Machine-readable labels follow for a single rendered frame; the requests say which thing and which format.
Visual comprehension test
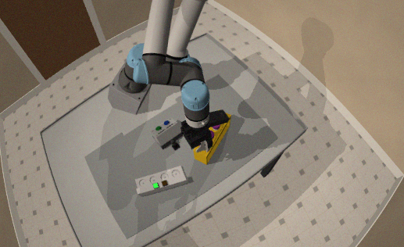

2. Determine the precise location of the grey key housing with blue and green buttons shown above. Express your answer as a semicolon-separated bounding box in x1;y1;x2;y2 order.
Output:
151;118;183;151

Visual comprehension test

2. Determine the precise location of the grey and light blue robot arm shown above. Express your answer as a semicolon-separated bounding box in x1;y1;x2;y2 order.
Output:
119;0;230;128

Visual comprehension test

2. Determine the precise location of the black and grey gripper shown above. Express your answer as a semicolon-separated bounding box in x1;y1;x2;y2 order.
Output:
181;120;213;152

